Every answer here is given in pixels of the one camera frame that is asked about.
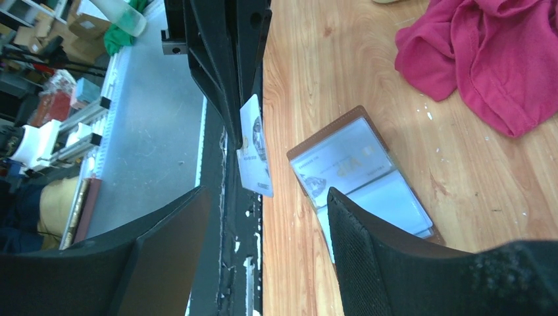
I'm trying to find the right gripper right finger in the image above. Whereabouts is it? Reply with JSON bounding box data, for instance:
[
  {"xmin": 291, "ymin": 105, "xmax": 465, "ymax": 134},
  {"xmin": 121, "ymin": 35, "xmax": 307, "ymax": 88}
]
[{"xmin": 328, "ymin": 188, "xmax": 557, "ymax": 315}]

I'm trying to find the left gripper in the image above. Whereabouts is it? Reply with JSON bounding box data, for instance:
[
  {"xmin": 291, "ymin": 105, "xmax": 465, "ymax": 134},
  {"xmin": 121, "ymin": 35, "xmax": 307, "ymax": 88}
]
[{"xmin": 161, "ymin": 0, "xmax": 272, "ymax": 149}]

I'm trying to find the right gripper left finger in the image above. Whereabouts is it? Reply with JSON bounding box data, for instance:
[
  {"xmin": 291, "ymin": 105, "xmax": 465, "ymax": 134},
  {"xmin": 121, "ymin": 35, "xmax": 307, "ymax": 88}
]
[{"xmin": 1, "ymin": 186, "xmax": 211, "ymax": 315}]

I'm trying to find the brown leather card holder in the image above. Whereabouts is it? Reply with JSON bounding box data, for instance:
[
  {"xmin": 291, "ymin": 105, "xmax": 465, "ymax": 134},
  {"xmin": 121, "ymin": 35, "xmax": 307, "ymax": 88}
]
[{"xmin": 286, "ymin": 105, "xmax": 445, "ymax": 255}]

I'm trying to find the white patterned credit card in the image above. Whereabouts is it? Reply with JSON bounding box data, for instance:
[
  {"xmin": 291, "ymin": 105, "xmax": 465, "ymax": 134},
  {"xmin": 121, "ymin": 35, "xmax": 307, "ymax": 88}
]
[{"xmin": 236, "ymin": 94, "xmax": 274, "ymax": 198}]

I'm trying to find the magenta cloth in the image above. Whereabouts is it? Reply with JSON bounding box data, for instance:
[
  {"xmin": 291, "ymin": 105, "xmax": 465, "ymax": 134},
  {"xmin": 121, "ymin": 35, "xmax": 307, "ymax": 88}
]
[{"xmin": 395, "ymin": 1, "xmax": 557, "ymax": 138}]

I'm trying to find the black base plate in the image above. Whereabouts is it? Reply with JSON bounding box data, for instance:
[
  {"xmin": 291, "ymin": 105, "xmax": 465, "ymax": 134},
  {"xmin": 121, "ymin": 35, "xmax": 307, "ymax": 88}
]
[{"xmin": 187, "ymin": 101, "xmax": 263, "ymax": 315}]

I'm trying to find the aluminium frame rail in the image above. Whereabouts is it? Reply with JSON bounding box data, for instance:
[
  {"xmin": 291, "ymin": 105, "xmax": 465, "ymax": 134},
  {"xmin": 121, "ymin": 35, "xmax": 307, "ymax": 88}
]
[{"xmin": 60, "ymin": 1, "xmax": 207, "ymax": 249}]

